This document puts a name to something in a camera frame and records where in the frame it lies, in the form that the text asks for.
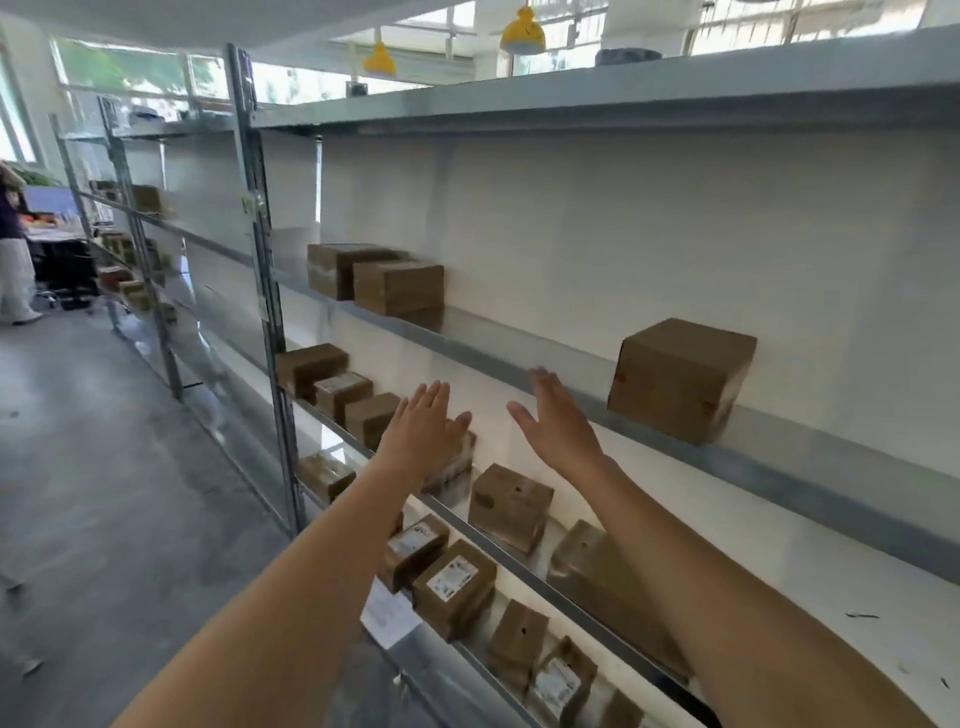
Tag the person's right hand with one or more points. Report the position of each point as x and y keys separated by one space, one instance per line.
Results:
x=562 y=439

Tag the person's left hand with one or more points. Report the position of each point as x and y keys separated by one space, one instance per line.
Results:
x=416 y=435

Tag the person's right thumb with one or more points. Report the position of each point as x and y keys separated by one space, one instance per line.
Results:
x=523 y=420

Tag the person's left thumb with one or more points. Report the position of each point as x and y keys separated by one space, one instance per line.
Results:
x=461 y=427

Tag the person's left forearm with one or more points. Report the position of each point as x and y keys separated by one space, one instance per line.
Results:
x=300 y=607

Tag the person's right forearm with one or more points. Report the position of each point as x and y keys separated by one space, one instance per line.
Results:
x=735 y=622

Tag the taped cardboard box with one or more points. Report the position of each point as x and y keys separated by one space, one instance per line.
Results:
x=456 y=471

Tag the brown cardboard box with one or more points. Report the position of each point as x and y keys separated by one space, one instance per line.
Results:
x=619 y=712
x=324 y=476
x=366 y=421
x=517 y=641
x=304 y=367
x=397 y=289
x=330 y=270
x=510 y=506

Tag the white-labelled cardboard box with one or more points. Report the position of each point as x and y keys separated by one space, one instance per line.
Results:
x=341 y=391
x=559 y=682
x=454 y=589
x=412 y=551

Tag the large cube cardboard box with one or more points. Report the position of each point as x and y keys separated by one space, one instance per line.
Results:
x=675 y=382

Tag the white paper sheet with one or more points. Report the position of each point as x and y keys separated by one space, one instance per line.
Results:
x=386 y=619

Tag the yellow pendant lamp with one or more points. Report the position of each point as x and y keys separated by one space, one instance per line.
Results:
x=379 y=60
x=523 y=34

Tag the cluster of small distant boxes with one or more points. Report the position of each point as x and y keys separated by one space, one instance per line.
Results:
x=146 y=199

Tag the grey metal shelving unit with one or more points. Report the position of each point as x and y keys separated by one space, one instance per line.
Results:
x=750 y=97

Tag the narrow metal shelving unit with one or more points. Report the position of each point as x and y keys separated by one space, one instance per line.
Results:
x=120 y=187

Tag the cluttered work desk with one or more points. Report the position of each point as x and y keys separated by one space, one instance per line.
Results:
x=60 y=240

